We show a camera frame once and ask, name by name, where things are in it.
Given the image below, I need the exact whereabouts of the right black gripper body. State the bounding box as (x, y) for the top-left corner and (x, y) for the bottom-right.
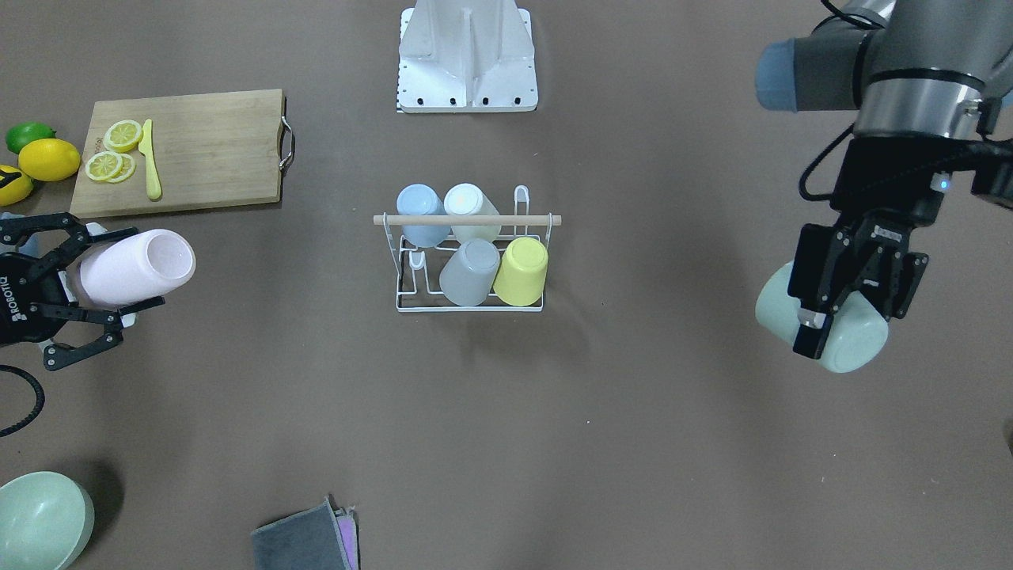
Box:
(1, 212), (123, 371)

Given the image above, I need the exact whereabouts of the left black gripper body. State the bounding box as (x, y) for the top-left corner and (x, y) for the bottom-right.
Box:
(795, 136), (1011, 321)

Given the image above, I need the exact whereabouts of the green plastic cup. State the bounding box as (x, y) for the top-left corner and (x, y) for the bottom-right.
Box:
(755, 262), (889, 373)

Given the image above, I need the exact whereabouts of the pink plastic cup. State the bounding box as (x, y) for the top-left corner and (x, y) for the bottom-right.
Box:
(78, 230), (196, 307)

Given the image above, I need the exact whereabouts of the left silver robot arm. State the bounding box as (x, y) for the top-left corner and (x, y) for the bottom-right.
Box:
(755, 1), (1012, 373)

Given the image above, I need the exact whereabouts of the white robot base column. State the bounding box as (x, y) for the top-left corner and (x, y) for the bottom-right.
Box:
(396, 1), (539, 113)

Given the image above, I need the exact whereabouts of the yellow plastic cup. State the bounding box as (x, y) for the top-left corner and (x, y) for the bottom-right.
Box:
(492, 237), (549, 306)

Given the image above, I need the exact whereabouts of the light blue plastic cup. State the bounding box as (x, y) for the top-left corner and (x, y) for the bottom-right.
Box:
(396, 184), (451, 248)

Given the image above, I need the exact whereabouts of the white cup holder rack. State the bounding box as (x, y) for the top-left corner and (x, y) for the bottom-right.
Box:
(373, 184), (562, 314)

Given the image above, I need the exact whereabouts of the grey plastic cup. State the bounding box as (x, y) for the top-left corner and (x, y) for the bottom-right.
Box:
(440, 239), (500, 306)

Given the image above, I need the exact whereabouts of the cream plastic cup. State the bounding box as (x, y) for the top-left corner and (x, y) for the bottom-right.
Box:
(442, 183), (502, 243)

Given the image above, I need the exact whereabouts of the lemon slice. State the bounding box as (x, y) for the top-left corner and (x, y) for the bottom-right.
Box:
(105, 153), (137, 184)
(83, 150), (124, 183)
(102, 120), (142, 153)

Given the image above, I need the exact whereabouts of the yellow plastic knife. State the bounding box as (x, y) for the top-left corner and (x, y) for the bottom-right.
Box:
(138, 118), (163, 202)

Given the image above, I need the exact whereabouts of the yellow lemon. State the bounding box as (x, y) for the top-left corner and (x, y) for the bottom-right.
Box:
(18, 138), (81, 183)
(0, 165), (35, 208)

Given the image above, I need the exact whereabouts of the green lime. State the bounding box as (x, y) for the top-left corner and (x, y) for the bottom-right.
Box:
(5, 120), (55, 154)

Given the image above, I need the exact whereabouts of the bamboo cutting board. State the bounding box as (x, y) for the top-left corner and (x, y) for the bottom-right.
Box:
(70, 88), (294, 218)

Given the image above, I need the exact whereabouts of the green ceramic bowl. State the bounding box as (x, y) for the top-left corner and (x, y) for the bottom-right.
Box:
(1, 470), (95, 569)

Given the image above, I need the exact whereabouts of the grey folded cloth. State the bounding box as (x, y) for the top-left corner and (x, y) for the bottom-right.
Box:
(251, 498), (362, 569)

